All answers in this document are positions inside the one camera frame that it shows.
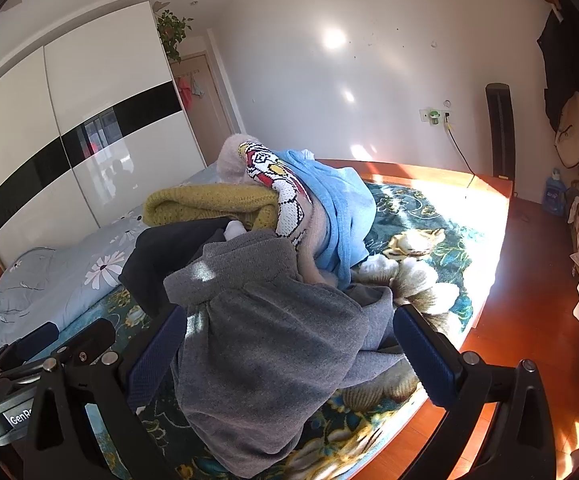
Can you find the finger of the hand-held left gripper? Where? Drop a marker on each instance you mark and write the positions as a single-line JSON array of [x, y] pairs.
[[89, 335], [24, 342]]

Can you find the light blue daisy quilt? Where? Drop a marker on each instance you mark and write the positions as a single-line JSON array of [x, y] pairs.
[[69, 270]]

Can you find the black hanging jacket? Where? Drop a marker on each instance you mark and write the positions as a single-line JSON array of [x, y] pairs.
[[564, 70]]

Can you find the blue-grey hanging cloth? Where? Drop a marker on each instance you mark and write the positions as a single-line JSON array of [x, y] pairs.
[[197, 85]]

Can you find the grey sweater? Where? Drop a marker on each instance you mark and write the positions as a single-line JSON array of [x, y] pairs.
[[269, 335]]

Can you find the teal floral blanket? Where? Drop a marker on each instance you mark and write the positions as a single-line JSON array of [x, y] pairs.
[[419, 210]]

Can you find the white red patterned knit sweater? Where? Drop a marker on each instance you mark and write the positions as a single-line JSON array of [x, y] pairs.
[[284, 195]]

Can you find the black tower fan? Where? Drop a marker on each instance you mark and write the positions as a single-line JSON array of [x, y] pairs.
[[499, 130]]

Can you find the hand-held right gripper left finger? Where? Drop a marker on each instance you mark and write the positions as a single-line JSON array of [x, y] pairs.
[[154, 360]]

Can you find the green potted plant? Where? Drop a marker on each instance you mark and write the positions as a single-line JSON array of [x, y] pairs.
[[172, 30]]

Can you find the wall socket with green plug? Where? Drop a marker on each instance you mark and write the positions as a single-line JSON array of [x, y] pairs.
[[434, 116]]

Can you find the white cloth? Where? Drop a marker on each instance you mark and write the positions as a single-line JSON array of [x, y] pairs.
[[234, 231]]

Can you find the dark navy garment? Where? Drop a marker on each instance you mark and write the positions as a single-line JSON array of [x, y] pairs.
[[159, 265]]

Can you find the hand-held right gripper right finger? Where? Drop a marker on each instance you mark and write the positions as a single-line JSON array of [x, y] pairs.
[[427, 360]]

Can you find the white wardrobe with black stripe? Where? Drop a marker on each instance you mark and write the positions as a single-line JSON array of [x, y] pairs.
[[94, 85]]

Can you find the blue detergent bottle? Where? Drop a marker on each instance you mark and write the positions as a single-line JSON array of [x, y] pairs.
[[554, 195]]

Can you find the mustard yellow knit sweater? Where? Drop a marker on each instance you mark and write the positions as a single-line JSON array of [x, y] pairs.
[[204, 202]]

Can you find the light blue garment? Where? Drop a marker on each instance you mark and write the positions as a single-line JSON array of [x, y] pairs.
[[339, 210]]

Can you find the wooden door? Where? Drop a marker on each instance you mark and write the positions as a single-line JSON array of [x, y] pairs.
[[209, 110]]

